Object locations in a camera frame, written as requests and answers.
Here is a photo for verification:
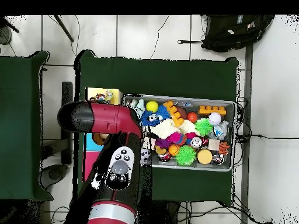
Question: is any shallow clear mesh bin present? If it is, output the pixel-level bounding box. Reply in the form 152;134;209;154
122;93;237;172

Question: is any cream knitted cloth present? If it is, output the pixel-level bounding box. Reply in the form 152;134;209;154
149;118;199;140

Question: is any yellow ball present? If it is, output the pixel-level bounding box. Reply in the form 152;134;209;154
145;100;159;113

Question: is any blue spiky toy with eyes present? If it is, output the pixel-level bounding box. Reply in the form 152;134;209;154
140;105;172;127

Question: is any black tripod leg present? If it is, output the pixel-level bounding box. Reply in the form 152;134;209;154
0;16;20;33
54;15;75;43

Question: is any black backpack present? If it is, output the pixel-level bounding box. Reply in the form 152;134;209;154
176;15;276;53

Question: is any dark green tablecloth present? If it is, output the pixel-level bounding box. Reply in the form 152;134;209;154
0;50;54;202
73;50;239;207

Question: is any grey stand base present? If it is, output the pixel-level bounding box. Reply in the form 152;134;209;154
40;164;69;190

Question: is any orange ball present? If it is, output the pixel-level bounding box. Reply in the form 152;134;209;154
187;112;199;124

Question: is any mint green knitted cloth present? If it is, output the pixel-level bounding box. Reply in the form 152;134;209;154
134;99;145;118

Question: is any green spiky toy with eyes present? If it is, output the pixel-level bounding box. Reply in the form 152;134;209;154
194;117;214;138

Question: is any long orange toy block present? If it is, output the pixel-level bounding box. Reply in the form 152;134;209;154
163;100;185;128

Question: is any polka dot cloth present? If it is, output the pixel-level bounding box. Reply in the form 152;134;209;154
88;89;114;103

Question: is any black upright panel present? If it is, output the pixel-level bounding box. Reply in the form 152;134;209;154
61;81;74;165

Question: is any wooden box with three holes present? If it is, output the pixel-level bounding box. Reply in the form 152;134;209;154
83;87;123;181

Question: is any white baseball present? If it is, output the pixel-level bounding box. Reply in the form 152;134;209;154
208;112;222;126

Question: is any black power cable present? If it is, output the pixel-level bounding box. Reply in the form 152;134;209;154
250;134;299;140

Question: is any green spiky ball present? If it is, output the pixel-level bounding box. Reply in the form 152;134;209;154
175;145;197;166

